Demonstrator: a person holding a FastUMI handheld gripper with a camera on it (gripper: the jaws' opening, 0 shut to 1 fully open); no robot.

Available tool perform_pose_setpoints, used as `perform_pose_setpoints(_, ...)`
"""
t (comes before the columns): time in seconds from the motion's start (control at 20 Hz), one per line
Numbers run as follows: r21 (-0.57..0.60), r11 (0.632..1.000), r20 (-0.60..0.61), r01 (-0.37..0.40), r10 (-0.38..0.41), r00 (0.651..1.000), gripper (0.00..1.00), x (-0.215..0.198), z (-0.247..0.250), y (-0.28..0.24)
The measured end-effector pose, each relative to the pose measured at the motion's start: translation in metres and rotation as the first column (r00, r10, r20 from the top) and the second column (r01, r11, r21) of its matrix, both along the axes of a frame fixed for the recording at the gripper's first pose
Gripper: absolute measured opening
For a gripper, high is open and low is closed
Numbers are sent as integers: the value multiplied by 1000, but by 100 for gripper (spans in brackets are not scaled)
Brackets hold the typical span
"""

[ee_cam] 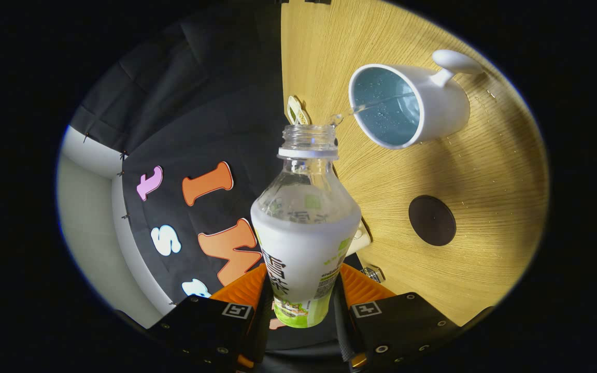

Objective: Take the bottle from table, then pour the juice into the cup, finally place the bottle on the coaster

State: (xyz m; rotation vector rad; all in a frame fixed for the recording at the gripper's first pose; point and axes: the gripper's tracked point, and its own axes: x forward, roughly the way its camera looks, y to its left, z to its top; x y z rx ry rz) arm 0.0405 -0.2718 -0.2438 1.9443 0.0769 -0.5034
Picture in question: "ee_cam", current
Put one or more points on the dark brown round coaster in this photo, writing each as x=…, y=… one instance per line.
x=432, y=220

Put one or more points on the white cup with blue inside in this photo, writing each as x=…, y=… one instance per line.
x=443, y=109

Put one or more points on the white toaster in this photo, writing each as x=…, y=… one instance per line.
x=361, y=241

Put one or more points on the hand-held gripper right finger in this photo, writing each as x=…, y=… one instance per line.
x=344, y=326

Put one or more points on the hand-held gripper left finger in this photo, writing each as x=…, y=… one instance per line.
x=263, y=326

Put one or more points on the black backdrop cloth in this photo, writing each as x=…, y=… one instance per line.
x=200, y=129

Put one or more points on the clear bottle with white label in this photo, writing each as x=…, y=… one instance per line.
x=303, y=248

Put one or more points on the white divided dish with beans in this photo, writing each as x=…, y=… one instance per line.
x=297, y=110

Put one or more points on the wooden table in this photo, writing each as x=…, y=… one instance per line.
x=485, y=259

